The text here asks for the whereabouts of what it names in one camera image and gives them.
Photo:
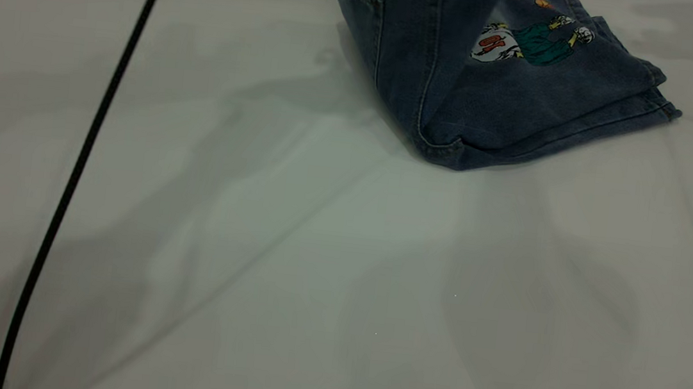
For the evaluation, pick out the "blue denim shorts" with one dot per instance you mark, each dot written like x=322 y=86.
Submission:
x=413 y=47

